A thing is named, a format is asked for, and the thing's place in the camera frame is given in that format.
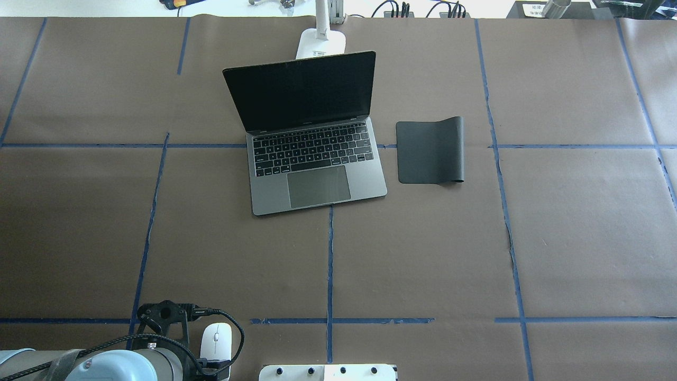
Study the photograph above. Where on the black usb hub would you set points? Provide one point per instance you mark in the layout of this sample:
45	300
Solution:
455	10
397	10

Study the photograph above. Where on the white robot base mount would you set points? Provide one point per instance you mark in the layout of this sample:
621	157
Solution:
329	372

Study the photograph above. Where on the black usb hub right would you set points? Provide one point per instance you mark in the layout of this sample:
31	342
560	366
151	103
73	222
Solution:
455	10

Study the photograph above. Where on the aluminium frame post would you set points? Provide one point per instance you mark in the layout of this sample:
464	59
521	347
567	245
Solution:
336	12

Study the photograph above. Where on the black mouse pad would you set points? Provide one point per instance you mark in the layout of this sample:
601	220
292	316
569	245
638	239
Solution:
430	152

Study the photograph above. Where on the metal cylinder cup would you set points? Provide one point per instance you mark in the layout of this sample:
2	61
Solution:
555	9

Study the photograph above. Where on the black usb hub left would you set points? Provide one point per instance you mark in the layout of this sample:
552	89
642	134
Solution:
397	10

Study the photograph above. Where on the blue orange tool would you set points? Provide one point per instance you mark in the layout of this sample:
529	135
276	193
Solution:
176	4

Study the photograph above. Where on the white computer mouse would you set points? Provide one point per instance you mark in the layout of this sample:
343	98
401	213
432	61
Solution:
216	342

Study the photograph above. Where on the grey laptop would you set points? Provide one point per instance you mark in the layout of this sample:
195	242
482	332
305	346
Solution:
309	136

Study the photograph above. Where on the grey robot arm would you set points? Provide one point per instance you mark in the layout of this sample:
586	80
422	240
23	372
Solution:
113	360

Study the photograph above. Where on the brown paper table cover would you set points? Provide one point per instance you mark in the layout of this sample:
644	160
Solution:
125	181

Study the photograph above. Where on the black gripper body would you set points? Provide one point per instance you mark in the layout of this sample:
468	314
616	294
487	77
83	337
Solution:
216	369

